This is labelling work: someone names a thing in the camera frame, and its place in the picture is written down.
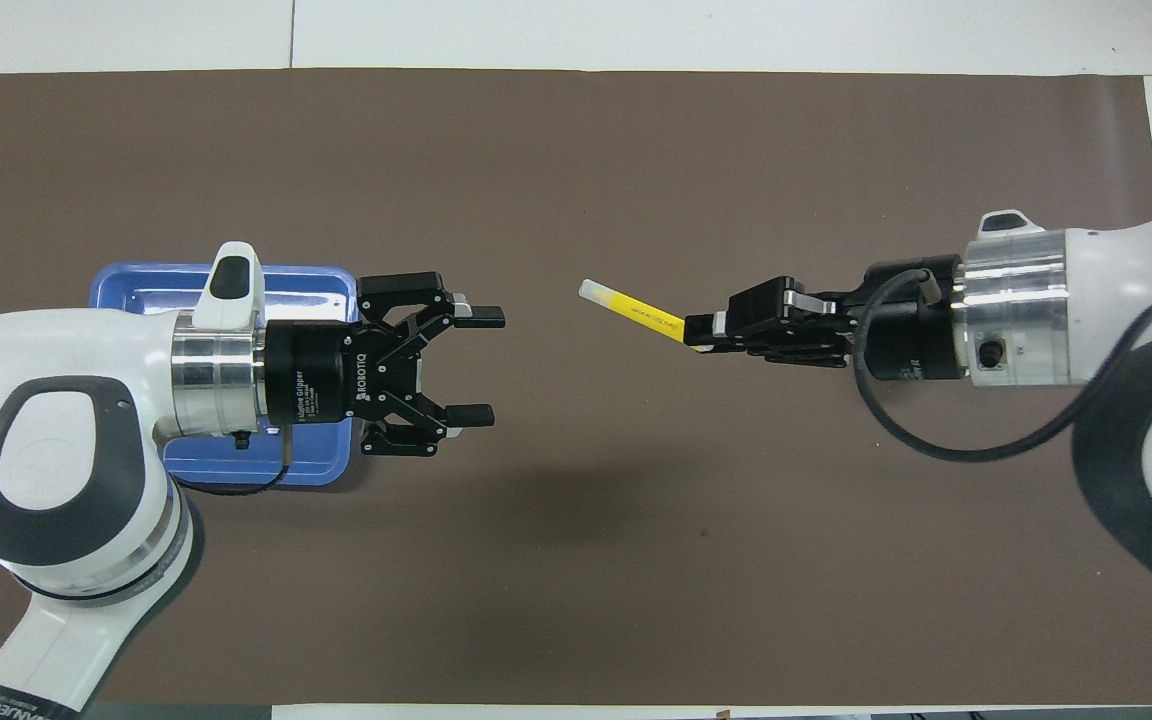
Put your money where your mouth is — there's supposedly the yellow pen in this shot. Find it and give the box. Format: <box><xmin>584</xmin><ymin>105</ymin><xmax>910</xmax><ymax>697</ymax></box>
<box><xmin>578</xmin><ymin>278</ymin><xmax>690</xmax><ymax>344</ymax></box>

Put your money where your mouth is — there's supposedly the blue plastic tray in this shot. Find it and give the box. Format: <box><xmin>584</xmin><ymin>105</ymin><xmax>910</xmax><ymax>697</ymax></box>
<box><xmin>87</xmin><ymin>261</ymin><xmax>360</xmax><ymax>490</ymax></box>

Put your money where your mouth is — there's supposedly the brown table mat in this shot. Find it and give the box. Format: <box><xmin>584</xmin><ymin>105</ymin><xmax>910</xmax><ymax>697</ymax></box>
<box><xmin>0</xmin><ymin>67</ymin><xmax>1152</xmax><ymax>707</ymax></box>

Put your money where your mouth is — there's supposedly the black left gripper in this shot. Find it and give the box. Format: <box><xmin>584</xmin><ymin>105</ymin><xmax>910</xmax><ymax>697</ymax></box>
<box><xmin>265</xmin><ymin>270</ymin><xmax>507</xmax><ymax>459</ymax></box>

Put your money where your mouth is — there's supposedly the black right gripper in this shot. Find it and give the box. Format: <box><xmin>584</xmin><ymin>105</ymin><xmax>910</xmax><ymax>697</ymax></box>
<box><xmin>683</xmin><ymin>254</ymin><xmax>966</xmax><ymax>380</ymax></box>

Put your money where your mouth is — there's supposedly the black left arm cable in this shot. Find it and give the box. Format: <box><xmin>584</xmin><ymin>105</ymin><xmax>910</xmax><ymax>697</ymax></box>
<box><xmin>174</xmin><ymin>428</ymin><xmax>294</xmax><ymax>498</ymax></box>

